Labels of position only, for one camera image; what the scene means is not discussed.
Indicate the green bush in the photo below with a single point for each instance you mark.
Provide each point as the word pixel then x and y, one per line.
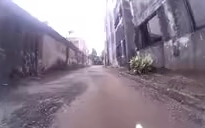
pixel 141 63

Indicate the grey concrete building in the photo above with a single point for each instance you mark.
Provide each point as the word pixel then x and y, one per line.
pixel 163 33

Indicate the long grey wall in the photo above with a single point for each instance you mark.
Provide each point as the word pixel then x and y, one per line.
pixel 30 50

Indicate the pale pink building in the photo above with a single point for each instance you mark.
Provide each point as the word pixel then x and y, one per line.
pixel 78 44

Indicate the trees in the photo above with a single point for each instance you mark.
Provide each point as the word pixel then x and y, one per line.
pixel 96 57

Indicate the dirt verge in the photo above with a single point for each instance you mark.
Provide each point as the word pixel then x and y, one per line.
pixel 170 86

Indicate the robot's own part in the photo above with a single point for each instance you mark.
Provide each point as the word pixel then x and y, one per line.
pixel 138 126

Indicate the worn grey-brown alley road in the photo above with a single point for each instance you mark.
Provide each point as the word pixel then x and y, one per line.
pixel 106 100

